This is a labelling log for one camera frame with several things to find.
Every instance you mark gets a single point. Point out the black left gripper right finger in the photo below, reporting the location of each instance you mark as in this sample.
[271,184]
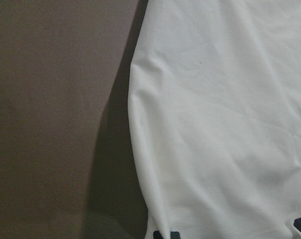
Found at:
[175,235]

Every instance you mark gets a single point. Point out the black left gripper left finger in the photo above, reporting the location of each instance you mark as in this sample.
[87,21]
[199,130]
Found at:
[157,235]

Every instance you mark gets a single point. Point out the cream long-sleeve cat shirt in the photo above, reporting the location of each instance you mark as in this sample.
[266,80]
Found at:
[214,108]

